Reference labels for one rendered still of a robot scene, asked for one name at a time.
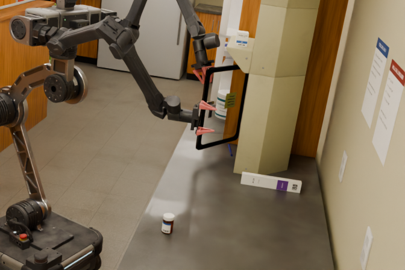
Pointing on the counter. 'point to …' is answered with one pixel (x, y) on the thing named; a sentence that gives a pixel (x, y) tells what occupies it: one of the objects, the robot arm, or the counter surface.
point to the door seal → (206, 102)
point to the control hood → (241, 53)
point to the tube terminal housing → (274, 88)
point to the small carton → (241, 38)
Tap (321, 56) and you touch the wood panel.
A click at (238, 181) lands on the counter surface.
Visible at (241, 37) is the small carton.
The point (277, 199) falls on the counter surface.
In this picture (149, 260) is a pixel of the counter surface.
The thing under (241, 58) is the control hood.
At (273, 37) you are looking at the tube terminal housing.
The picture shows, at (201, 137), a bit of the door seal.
